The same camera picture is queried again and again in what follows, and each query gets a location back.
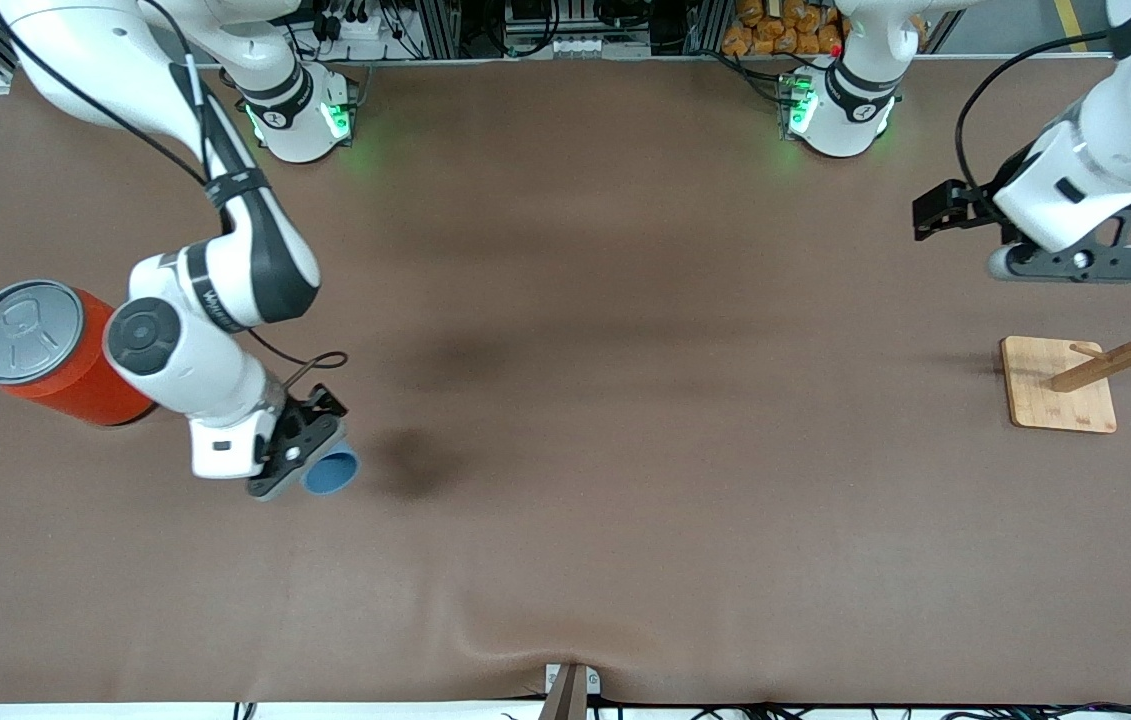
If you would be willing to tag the light blue plastic cup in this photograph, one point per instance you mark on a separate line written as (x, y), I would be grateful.
(335, 475)

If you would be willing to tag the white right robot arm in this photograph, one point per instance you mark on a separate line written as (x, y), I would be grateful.
(225, 270)

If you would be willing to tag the wooden cup rack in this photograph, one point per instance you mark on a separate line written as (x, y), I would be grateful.
(1060, 395)

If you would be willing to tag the orange can with grey lid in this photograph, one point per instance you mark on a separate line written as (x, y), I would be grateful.
(25, 335)

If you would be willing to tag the pile of orange items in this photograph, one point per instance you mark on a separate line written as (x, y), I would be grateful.
(775, 28)

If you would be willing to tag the brown tablecloth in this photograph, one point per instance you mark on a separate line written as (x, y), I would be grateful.
(625, 420)

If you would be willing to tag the white power strip with plugs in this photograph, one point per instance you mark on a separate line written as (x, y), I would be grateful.
(365, 25)

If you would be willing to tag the long white power strip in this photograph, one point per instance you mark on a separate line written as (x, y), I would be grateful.
(595, 46)

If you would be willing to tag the metal table bracket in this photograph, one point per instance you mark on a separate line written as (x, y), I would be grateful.
(571, 690)

